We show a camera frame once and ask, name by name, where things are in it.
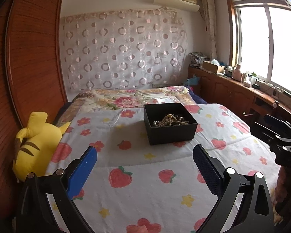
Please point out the green cap bottle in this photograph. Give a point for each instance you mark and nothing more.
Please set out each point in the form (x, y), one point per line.
(254, 79)

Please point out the pink bottle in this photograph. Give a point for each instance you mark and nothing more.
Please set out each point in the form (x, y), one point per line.
(237, 74)

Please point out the yellow plush toy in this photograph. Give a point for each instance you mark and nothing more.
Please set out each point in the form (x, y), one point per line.
(36, 145)

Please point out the floral quilt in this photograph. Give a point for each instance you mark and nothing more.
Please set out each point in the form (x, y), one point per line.
(126, 99)

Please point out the wooden wardrobe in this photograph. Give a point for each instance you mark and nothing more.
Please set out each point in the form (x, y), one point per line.
(31, 65)

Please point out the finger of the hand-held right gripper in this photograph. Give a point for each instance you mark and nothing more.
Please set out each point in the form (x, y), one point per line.
(264, 132)
(276, 121)

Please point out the black cardboard box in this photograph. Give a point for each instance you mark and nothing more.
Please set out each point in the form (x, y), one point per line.
(172, 134)

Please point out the circle pattern sheer cloth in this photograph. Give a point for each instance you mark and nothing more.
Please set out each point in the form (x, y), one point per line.
(123, 51)

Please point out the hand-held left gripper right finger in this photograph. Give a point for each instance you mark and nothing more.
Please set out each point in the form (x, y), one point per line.
(206, 170)

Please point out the person's right hand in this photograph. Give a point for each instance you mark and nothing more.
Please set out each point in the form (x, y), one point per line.
(285, 187)

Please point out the strawberry print bed sheet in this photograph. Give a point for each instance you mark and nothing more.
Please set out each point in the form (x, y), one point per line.
(140, 174)

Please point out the window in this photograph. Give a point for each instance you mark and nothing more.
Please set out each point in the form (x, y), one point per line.
(264, 46)

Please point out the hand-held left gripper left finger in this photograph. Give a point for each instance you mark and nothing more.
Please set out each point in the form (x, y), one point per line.
(84, 170)

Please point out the stack of newspapers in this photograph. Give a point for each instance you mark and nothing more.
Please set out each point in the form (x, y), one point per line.
(197, 59)

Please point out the beige window curtain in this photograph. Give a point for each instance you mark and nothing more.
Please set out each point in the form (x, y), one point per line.
(209, 24)

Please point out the wooden cabinet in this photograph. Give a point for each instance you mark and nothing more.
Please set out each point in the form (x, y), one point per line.
(220, 87)

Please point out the brown cardboard box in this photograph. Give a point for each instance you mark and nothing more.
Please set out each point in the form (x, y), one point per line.
(212, 68)

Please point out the blue plastic bag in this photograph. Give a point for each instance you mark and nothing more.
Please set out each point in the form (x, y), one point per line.
(192, 80)

